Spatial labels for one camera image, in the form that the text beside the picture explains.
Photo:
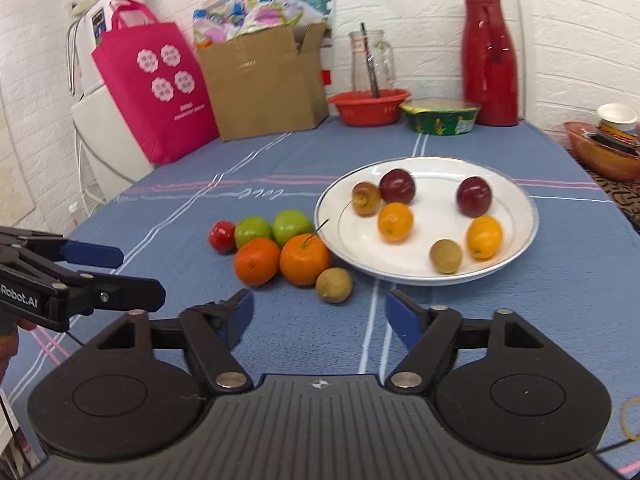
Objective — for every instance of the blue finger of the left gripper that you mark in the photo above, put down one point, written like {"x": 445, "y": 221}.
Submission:
{"x": 87, "y": 254}

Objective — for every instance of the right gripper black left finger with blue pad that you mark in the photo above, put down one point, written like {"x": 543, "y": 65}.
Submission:
{"x": 211, "y": 331}

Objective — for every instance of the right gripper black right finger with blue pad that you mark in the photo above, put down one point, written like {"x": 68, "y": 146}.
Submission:
{"x": 430, "y": 337}

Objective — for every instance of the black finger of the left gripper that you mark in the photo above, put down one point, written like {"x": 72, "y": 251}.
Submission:
{"x": 117, "y": 293}

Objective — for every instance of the large orange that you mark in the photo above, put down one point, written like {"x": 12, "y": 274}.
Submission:
{"x": 257, "y": 262}

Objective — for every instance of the brown kiwi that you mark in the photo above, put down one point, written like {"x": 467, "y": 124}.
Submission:
{"x": 334, "y": 285}
{"x": 446, "y": 256}

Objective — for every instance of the small red apple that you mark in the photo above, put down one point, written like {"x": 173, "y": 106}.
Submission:
{"x": 221, "y": 237}

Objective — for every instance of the brown kiwi front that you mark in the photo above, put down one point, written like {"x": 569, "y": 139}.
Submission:
{"x": 334, "y": 285}

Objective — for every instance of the yellow orange lemon fruit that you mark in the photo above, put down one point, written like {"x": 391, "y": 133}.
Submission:
{"x": 484, "y": 237}

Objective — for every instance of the orange with stem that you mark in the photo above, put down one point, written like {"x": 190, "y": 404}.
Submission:
{"x": 303, "y": 258}

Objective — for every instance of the small orange tangerine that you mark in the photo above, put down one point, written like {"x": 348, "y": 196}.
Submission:
{"x": 395, "y": 222}

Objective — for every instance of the brownish orange speckled fruit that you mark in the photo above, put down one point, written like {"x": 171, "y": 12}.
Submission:
{"x": 366, "y": 198}

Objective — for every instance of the person's left hand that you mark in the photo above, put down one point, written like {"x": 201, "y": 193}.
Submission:
{"x": 9, "y": 345}

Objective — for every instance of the green apple left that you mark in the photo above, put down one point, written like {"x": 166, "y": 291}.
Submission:
{"x": 250, "y": 228}

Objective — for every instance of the green apple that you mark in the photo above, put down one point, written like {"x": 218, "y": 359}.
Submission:
{"x": 250, "y": 228}
{"x": 290, "y": 223}

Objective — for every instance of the white round plate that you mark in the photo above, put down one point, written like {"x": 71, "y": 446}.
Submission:
{"x": 356, "y": 239}

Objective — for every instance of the green apple right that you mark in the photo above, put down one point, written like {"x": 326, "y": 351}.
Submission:
{"x": 290, "y": 223}

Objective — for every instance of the dark red plum right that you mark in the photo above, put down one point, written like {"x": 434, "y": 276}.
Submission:
{"x": 473, "y": 197}

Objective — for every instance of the dark red plum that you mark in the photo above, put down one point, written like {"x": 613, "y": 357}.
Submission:
{"x": 473, "y": 197}
{"x": 397, "y": 186}

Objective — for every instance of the dark red plum left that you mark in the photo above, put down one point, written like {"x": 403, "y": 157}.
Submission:
{"x": 397, "y": 186}

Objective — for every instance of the blue checked tablecloth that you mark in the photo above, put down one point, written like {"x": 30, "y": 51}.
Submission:
{"x": 545, "y": 383}

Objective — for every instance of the pink tote bag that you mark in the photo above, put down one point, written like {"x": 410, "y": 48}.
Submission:
{"x": 156, "y": 83}

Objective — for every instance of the green instant noodle bowl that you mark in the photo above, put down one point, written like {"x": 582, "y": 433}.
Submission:
{"x": 440, "y": 116}

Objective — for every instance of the red plastic basket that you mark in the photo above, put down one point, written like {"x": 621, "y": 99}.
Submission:
{"x": 361, "y": 109}

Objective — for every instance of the brown cardboard box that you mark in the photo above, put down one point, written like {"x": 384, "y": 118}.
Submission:
{"x": 266, "y": 82}

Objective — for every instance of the metal stirrer in pitcher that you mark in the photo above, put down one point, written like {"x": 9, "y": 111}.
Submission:
{"x": 375, "y": 93}

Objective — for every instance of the orange patterned bowl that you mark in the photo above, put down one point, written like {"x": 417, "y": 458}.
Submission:
{"x": 605, "y": 161}

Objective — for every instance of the red thermos jug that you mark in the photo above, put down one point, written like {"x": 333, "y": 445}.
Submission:
{"x": 488, "y": 62}

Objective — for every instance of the floral cloth in box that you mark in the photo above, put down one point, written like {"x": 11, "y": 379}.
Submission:
{"x": 226, "y": 19}

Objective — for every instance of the glass pitcher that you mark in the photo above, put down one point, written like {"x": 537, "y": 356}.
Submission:
{"x": 384, "y": 61}

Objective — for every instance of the white paper cup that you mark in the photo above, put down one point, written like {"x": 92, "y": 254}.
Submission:
{"x": 618, "y": 116}

